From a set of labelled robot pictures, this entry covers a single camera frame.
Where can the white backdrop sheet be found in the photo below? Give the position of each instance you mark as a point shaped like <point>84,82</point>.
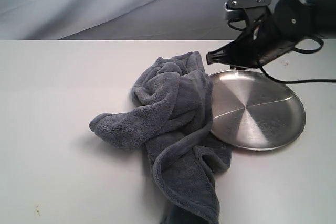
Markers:
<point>114,20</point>

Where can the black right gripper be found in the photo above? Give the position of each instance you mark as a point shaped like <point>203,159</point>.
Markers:
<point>290,23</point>

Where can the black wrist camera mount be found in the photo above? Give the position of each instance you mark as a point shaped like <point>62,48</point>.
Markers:
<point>248,10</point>

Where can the round steel plate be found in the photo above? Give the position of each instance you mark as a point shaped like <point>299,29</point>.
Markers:
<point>254,113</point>

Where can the grey fleece towel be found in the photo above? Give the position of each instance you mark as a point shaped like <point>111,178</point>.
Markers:
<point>173,121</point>

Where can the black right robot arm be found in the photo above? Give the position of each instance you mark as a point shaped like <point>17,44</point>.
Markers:
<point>323,26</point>

